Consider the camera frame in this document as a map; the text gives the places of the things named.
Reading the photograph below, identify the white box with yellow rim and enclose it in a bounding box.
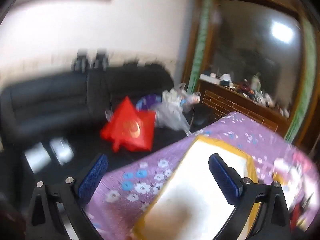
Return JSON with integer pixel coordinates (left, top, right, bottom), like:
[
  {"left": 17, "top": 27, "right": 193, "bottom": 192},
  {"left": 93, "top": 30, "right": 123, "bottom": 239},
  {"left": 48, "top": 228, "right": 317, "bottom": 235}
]
[{"left": 132, "top": 135, "right": 259, "bottom": 240}]

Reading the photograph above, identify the purple floral blanket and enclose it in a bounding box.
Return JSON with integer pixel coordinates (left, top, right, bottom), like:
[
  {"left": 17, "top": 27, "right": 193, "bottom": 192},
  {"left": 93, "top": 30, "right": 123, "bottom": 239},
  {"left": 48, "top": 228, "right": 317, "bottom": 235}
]
[{"left": 85, "top": 111, "right": 320, "bottom": 240}]

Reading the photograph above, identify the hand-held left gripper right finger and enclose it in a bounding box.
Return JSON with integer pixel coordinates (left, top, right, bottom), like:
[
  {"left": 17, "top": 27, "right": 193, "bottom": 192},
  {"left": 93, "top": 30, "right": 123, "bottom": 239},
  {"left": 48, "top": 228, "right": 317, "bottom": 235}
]
[{"left": 208, "top": 153, "right": 292, "bottom": 240}]

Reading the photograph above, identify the wooden door frame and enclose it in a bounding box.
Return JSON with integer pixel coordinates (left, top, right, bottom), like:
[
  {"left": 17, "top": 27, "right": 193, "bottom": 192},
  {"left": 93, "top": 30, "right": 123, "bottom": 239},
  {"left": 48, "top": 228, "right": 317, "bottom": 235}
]
[{"left": 180, "top": 0, "right": 315, "bottom": 155}]

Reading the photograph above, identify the green bamboo poster strip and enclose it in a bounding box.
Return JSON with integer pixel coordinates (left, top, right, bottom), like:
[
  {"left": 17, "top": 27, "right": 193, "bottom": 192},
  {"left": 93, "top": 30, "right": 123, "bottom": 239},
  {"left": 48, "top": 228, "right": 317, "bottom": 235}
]
[
  {"left": 187, "top": 0, "right": 213, "bottom": 93},
  {"left": 284, "top": 17, "right": 317, "bottom": 143}
]

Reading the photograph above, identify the purple round printed item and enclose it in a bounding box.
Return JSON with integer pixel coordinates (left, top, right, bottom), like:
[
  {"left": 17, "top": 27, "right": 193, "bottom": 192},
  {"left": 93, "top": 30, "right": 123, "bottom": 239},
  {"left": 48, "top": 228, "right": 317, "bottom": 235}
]
[{"left": 136, "top": 94, "right": 163, "bottom": 110}]

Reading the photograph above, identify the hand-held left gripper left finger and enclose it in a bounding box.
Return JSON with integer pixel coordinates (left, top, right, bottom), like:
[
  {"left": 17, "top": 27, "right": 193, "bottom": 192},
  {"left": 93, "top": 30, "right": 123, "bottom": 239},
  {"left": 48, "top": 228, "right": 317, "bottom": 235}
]
[{"left": 25, "top": 153, "right": 109, "bottom": 240}]

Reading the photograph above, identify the red shopping bag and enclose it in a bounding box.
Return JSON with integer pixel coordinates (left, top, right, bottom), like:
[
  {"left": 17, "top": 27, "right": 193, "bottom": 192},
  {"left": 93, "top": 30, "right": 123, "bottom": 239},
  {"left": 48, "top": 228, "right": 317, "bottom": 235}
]
[{"left": 100, "top": 95, "right": 157, "bottom": 153}]

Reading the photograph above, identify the clutter of small items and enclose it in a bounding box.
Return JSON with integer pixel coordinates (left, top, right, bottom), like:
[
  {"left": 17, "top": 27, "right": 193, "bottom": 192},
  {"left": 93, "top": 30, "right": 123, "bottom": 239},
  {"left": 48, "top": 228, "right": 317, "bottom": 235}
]
[{"left": 200, "top": 71, "right": 290, "bottom": 118}]

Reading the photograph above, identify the black leather sofa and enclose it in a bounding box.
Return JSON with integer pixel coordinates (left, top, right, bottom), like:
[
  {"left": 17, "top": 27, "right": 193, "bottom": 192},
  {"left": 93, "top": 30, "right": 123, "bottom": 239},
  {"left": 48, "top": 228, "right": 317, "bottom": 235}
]
[{"left": 0, "top": 64, "right": 175, "bottom": 155}]

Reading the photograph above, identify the dark object on sofa back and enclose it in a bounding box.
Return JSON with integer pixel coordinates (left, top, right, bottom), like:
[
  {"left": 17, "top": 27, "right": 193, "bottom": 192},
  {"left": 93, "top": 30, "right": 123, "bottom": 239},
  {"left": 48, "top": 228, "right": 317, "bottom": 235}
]
[
  {"left": 72, "top": 50, "right": 88, "bottom": 70},
  {"left": 92, "top": 51, "right": 109, "bottom": 69}
]

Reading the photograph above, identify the brick pattern wooden cabinet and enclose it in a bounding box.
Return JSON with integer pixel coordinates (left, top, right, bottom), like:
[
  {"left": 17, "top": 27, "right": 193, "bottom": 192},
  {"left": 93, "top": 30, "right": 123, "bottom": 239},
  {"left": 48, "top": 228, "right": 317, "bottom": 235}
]
[{"left": 199, "top": 76, "right": 290, "bottom": 140}]

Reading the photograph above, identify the clear plastic bag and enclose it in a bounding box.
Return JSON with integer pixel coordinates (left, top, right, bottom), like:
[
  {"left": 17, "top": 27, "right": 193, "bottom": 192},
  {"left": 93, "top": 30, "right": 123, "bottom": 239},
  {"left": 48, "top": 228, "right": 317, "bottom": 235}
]
[{"left": 155, "top": 84, "right": 202, "bottom": 132}]

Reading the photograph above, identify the pink white cloth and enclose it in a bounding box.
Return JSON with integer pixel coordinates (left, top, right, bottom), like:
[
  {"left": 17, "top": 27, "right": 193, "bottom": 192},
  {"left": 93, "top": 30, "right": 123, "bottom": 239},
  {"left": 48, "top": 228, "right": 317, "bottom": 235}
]
[{"left": 272, "top": 152, "right": 313, "bottom": 230}]

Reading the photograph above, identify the black round stool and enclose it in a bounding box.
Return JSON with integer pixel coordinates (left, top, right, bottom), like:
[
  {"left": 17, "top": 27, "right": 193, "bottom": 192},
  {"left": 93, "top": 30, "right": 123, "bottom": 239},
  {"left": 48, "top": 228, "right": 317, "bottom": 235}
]
[{"left": 190, "top": 105, "right": 218, "bottom": 128}]

